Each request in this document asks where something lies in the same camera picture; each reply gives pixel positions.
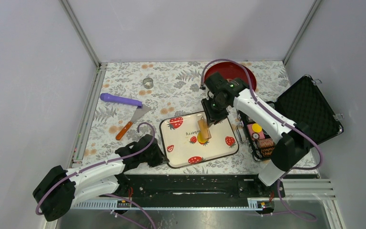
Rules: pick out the yellow dough disc in case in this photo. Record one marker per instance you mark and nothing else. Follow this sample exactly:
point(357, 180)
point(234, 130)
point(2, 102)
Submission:
point(256, 128)

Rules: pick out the black foam-lined case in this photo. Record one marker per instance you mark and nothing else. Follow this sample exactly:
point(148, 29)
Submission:
point(302, 102)

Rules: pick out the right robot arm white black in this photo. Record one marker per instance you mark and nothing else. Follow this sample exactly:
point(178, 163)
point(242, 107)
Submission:
point(291, 143)

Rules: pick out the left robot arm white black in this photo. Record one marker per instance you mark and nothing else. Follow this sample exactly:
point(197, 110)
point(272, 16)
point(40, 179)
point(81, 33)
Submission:
point(62, 188)

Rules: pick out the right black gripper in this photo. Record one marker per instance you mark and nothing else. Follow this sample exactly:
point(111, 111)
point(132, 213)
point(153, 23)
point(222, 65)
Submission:
point(211, 116)

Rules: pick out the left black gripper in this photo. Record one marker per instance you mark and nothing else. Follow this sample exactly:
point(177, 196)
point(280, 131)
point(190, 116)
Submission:
point(160, 159)

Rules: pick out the yellow dough lump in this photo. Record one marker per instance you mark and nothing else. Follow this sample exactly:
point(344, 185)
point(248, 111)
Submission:
point(201, 140)

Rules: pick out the orange handle metal scraper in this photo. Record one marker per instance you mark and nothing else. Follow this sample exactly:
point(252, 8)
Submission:
point(139, 112)

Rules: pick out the strawberry print tray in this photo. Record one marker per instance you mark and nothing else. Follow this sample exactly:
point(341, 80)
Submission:
point(184, 145)

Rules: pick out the red round plate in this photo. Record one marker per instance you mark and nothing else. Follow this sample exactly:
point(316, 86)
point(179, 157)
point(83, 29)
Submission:
point(229, 71)

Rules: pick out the purple handle tool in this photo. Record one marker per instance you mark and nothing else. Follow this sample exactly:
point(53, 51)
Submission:
point(106, 97)

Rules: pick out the floral table mat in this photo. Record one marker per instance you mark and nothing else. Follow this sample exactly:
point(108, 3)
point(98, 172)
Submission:
point(175, 92)

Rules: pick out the metal ring cutter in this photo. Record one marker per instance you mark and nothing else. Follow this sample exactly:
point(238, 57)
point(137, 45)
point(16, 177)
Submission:
point(148, 83)

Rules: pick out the wooden dough roller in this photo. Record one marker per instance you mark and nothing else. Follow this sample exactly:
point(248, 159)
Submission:
point(204, 129)

